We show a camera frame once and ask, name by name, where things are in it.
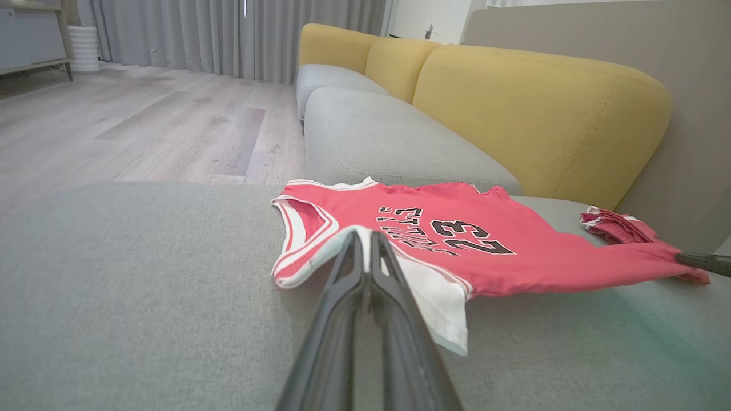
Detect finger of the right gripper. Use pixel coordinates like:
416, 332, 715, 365
676, 251, 731, 279

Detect red basketball jersey white trim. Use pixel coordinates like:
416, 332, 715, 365
270, 177, 712, 357

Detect white door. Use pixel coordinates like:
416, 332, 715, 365
391, 0, 486, 45

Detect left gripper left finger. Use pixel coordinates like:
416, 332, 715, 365
276, 230, 366, 411

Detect grey curtain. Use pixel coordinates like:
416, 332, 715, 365
77, 0, 392, 85

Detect yellow sofa back cushion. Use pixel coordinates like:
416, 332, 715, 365
412, 45, 672, 211
298, 23, 380, 75
364, 37, 443, 104

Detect grey sofa seat cushion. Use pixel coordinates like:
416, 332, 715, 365
303, 86, 523, 195
296, 63, 390, 122

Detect white ribbed cylinder bin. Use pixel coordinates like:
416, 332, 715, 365
67, 26, 102, 74

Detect grey cabinet wooden frame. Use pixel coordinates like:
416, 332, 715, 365
0, 0, 75, 82

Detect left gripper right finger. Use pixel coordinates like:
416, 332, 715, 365
368, 230, 463, 411

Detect red Bulls basketball shorts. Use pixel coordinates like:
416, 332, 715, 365
580, 205, 657, 245

